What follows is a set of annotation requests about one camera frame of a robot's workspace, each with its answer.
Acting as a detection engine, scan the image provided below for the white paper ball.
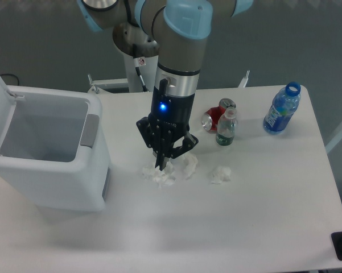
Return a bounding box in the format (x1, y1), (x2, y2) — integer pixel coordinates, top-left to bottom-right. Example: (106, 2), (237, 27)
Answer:
(211, 166), (232, 184)
(142, 162), (176, 188)
(183, 152), (198, 179)

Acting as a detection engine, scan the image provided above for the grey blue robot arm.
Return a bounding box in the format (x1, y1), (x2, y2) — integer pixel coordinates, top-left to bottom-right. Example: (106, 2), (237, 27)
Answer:
(78, 1), (252, 169)

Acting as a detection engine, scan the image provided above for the black cable with tag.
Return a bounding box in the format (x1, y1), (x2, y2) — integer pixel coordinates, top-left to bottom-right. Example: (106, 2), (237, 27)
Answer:
(132, 44), (148, 93)

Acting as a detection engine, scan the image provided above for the crushed red soda can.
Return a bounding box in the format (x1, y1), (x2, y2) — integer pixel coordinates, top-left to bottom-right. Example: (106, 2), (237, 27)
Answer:
(201, 98), (236, 132)

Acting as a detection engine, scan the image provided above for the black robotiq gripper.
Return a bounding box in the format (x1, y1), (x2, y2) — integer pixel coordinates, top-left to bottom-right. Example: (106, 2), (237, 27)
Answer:
(136, 89), (199, 170)

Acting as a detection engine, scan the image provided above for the blue plastic drink bottle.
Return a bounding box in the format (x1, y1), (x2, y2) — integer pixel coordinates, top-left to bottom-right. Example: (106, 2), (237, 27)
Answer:
(263, 81), (301, 135)

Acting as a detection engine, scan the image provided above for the white open trash bin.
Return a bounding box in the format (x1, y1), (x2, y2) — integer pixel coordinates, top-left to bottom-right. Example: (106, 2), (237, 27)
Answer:
(0, 86), (110, 212)

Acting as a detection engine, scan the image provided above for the small green label bottle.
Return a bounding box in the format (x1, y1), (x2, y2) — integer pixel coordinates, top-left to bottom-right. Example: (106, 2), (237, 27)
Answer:
(216, 106), (237, 146)

